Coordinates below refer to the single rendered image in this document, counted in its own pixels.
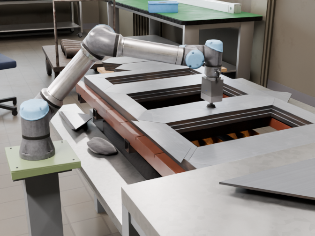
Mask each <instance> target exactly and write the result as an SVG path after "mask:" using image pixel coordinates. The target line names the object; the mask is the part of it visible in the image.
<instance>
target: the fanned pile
mask: <svg viewBox="0 0 315 236"><path fill-rule="evenodd" d="M58 112H59V113H60V115H61V116H62V117H63V119H64V120H65V121H66V123H67V124H68V125H69V127H70V128H71V129H75V130H77V129H78V128H79V127H81V126H82V125H84V124H85V123H87V122H88V121H89V120H91V119H92V117H91V116H90V115H89V114H82V113H75V112H68V111H58Z"/></svg>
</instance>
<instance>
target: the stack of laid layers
mask: <svg viewBox="0 0 315 236"><path fill-rule="evenodd" d="M195 74H202V73H200V72H198V71H196V70H194V69H191V68H184V69H176V70H168V71H160V72H152V73H143V74H132V75H124V76H116V77H108V78H105V79H106V80H108V81H109V82H110V83H111V84H113V85H115V84H123V83H131V82H138V81H149V80H156V79H164V78H172V77H179V76H187V75H195ZM84 83H85V84H86V85H87V86H88V87H90V88H91V89H92V90H93V91H94V92H95V93H97V94H98V95H99V96H100V97H101V98H102V99H104V100H105V101H106V102H107V103H108V104H109V105H110V106H112V107H113V108H114V109H115V110H116V111H117V112H118V113H119V114H120V115H122V116H123V117H124V118H125V119H126V120H127V121H129V122H130V123H131V124H132V125H133V126H134V127H135V128H137V129H138V130H139V131H140V132H141V133H142V134H144V135H145V136H146V137H147V138H148V139H149V140H150V141H152V142H153V143H154V144H155V145H156V146H157V147H159V148H160V149H161V150H162V151H163V152H164V153H166V154H167V155H168V156H169V157H170V158H171V159H173V160H174V161H175V162H176V163H177V164H178V165H179V166H181V167H182V168H183V169H184V170H185V171H191V170H196V169H197V168H195V167H194V166H193V165H192V164H190V163H189V162H188V161H189V159H190V158H191V156H192V155H193V153H194V152H195V150H196V149H197V146H195V145H194V144H193V143H191V142H190V141H189V140H187V139H186V138H184V137H183V136H182V135H180V134H179V133H183V132H188V131H193V130H199V129H204V128H209V127H214V126H219V125H226V124H231V123H237V122H242V121H247V120H252V119H257V118H264V117H269V116H271V117H273V118H276V119H278V120H280V121H282V122H284V123H286V124H288V125H290V126H292V127H298V126H303V125H309V124H312V123H311V122H309V121H307V120H304V119H302V118H300V117H298V116H295V115H293V114H291V113H289V112H287V111H285V110H282V109H280V108H278V107H276V106H274V105H269V106H263V107H257V108H252V109H246V110H240V111H231V112H225V113H219V114H214V115H209V116H204V117H199V118H192V119H187V120H181V121H176V122H170V123H165V124H164V123H157V122H150V121H143V120H136V118H134V117H133V116H132V115H131V114H130V113H128V112H127V111H126V110H125V109H123V108H122V107H121V106H120V105H119V104H117V103H116V102H115V101H114V100H113V99H111V98H110V97H109V96H108V95H107V94H106V93H104V92H103V91H102V90H101V89H99V88H98V87H97V86H96V85H95V84H93V83H92V82H91V81H90V80H88V79H87V78H86V77H85V76H84ZM201 86H202V84H196V85H189V86H182V87H175V88H165V89H159V90H152V91H144V92H137V93H131V94H127V95H128V96H129V97H131V98H132V99H134V100H135V101H136V102H138V103H139V102H146V101H152V100H159V99H166V98H172V97H179V96H188V95H194V94H200V93H201ZM223 93H224V94H226V95H228V96H230V97H233V96H242V95H248V94H247V93H245V92H242V91H240V90H238V89H236V88H233V87H231V86H229V85H227V84H224V83H223ZM132 121H138V122H145V123H152V124H159V125H161V126H162V127H164V128H165V129H166V130H168V131H169V132H170V133H172V134H173V135H174V136H175V137H177V138H178V139H179V140H181V141H182V142H183V143H185V144H186V145H187V146H189V147H190V148H191V149H190V150H189V152H188V153H187V155H186V156H185V158H184V159H183V161H182V162H181V163H180V162H179V161H178V160H176V159H175V158H174V157H173V156H172V155H171V154H169V153H168V152H167V151H166V150H165V149H163V148H162V147H161V146H160V145H159V144H158V143H156V142H155V141H154V140H153V139H152V138H151V137H150V136H149V135H147V134H146V133H145V132H144V131H143V130H141V129H140V128H139V127H138V126H137V125H136V124H134V123H133V122H132Z"/></svg>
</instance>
